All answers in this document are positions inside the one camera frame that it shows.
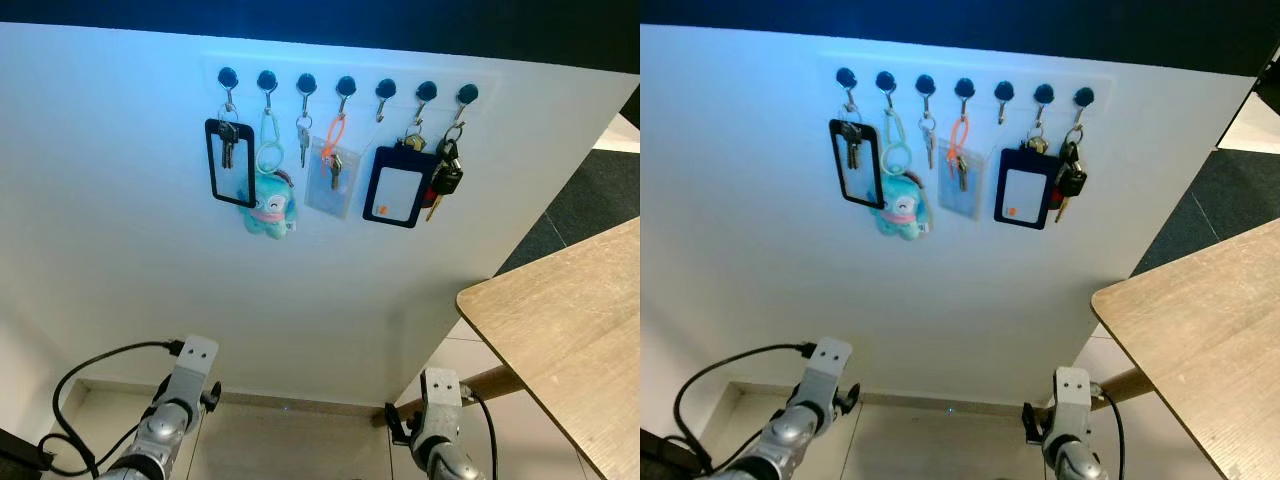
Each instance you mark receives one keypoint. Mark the navy badge holder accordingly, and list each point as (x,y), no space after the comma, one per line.
(1025,195)
(400,195)

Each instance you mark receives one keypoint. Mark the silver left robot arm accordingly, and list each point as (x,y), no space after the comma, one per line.
(790,435)
(160,430)

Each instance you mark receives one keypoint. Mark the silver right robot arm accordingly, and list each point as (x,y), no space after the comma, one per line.
(1075,465)
(445,462)

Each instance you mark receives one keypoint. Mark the brown wooden table leg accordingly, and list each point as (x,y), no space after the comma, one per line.
(495,382)
(1130,385)

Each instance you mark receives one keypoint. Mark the light wooden table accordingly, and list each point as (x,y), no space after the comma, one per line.
(1210,350)
(570,340)

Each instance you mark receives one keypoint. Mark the black box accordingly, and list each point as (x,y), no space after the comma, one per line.
(15,460)
(658,470)

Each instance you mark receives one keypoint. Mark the clear plastic card holder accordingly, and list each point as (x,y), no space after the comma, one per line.
(346,196)
(973,200)

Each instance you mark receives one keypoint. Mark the black car key bunch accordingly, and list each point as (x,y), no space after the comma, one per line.
(447,178)
(1070,180)

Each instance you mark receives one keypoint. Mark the small dark key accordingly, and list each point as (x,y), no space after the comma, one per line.
(335,172)
(961,173)

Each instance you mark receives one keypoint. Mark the dark key bunch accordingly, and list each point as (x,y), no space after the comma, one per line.
(851,140)
(228,140)

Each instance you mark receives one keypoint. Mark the single silver key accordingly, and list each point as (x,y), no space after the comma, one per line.
(303,138)
(929,140)

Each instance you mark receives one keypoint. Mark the black knob metal hook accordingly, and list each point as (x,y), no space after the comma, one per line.
(885,80)
(964,87)
(1084,97)
(426,91)
(467,95)
(267,79)
(346,85)
(925,83)
(227,76)
(846,76)
(1044,93)
(386,88)
(1004,90)
(306,82)

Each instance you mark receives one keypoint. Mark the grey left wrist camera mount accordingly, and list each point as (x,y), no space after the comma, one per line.
(197,352)
(830,355)

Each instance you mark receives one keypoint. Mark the black frame card holder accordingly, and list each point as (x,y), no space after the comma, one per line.
(862,184)
(238,182)

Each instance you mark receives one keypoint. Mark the white hook rail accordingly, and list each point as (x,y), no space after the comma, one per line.
(247,68)
(866,68)

